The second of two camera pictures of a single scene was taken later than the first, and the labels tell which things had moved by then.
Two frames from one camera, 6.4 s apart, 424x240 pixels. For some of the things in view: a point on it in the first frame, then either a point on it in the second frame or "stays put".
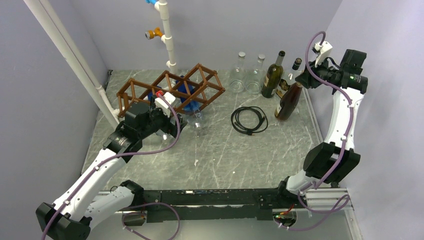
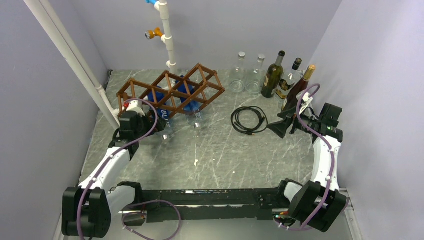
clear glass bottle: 253,84 stays put
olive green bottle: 273,77 stays put
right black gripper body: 321,72 → 299,124
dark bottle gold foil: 289,102 stays put
